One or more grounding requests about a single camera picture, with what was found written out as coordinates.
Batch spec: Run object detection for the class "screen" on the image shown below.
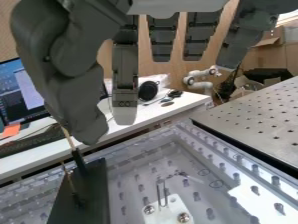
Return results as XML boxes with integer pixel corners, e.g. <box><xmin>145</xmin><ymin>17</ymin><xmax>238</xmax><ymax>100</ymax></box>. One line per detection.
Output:
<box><xmin>0</xmin><ymin>57</ymin><xmax>51</xmax><ymax>127</ymax></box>

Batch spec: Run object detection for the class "clear box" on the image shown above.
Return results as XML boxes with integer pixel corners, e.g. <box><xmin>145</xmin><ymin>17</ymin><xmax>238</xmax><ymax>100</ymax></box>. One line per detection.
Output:
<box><xmin>0</xmin><ymin>118</ymin><xmax>298</xmax><ymax>224</ymax></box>

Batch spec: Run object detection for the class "black plate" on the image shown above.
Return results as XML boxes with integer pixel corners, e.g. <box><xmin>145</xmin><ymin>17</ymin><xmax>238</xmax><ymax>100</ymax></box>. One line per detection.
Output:
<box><xmin>45</xmin><ymin>157</ymin><xmax>111</xmax><ymax>224</ymax></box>

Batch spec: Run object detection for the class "black mouse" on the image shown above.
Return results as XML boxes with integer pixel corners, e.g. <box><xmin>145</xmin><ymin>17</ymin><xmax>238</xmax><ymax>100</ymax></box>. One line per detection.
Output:
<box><xmin>166</xmin><ymin>89</ymin><xmax>184</xmax><ymax>99</ymax></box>

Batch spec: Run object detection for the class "thin stick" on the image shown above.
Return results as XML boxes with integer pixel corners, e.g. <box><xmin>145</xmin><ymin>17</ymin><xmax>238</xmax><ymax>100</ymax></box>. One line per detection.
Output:
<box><xmin>58</xmin><ymin>125</ymin><xmax>89</xmax><ymax>208</ymax></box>

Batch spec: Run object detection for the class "small white jointed device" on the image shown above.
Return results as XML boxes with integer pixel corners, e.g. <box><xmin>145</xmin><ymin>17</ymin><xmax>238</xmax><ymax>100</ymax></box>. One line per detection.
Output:
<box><xmin>182</xmin><ymin>64</ymin><xmax>223</xmax><ymax>98</ymax></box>

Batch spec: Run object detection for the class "black keyboard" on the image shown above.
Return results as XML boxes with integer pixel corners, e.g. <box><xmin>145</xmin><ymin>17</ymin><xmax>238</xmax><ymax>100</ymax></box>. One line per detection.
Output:
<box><xmin>0</xmin><ymin>125</ymin><xmax>69</xmax><ymax>158</ymax></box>

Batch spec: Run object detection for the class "cardboard box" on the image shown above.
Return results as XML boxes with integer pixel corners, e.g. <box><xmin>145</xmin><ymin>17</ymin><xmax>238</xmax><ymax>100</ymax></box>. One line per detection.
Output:
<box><xmin>251</xmin><ymin>25</ymin><xmax>298</xmax><ymax>78</ymax></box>

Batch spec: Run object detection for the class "metal paper clip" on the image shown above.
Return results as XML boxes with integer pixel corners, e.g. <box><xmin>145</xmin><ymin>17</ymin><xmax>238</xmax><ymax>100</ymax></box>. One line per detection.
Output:
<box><xmin>154</xmin><ymin>177</ymin><xmax>173</xmax><ymax>208</ymax></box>

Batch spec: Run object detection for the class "white plate with screws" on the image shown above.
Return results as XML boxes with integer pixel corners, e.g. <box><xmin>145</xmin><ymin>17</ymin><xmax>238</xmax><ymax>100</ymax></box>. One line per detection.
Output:
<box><xmin>141</xmin><ymin>193</ymin><xmax>196</xmax><ymax>224</ymax></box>

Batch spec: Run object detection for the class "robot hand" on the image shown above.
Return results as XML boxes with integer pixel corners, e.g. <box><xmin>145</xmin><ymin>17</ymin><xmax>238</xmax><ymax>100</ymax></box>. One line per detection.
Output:
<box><xmin>9</xmin><ymin>0</ymin><xmax>298</xmax><ymax>146</ymax></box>

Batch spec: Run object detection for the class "white desk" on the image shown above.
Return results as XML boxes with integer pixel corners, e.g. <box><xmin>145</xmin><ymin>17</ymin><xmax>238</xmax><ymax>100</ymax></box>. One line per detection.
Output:
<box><xmin>0</xmin><ymin>89</ymin><xmax>214</xmax><ymax>182</ymax></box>

